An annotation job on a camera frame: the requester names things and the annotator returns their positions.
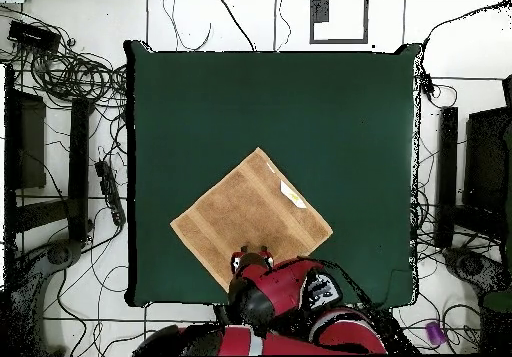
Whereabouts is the tan terry towel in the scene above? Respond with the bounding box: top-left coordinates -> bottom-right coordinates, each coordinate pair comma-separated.
169,146 -> 334,293

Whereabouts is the dark flat panel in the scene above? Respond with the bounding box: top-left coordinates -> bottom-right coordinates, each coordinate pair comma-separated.
463,106 -> 512,214

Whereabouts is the black power strip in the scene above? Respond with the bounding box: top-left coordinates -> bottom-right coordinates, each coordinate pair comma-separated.
94,159 -> 126,227

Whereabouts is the dark green table cloth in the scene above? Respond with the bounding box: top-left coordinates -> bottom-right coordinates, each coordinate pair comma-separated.
124,39 -> 421,309

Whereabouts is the purple small object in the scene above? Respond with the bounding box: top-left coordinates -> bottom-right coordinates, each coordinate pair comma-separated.
424,319 -> 447,347

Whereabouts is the dark framed stand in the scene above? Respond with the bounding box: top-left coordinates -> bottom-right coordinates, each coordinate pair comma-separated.
3,63 -> 47,238

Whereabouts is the black adapter box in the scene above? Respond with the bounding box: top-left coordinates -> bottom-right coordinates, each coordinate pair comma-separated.
7,20 -> 62,52

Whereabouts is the black upright post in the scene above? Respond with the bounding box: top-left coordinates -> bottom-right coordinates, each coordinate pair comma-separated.
435,106 -> 459,248
67,97 -> 95,243

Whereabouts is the black straight cable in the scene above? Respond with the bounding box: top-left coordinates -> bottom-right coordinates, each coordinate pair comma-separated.
217,0 -> 256,52

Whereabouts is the thin looped gray cable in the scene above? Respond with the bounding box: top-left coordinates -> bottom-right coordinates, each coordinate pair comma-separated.
161,0 -> 212,52

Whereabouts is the gray floor frame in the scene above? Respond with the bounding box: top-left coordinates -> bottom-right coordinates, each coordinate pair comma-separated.
309,0 -> 369,45

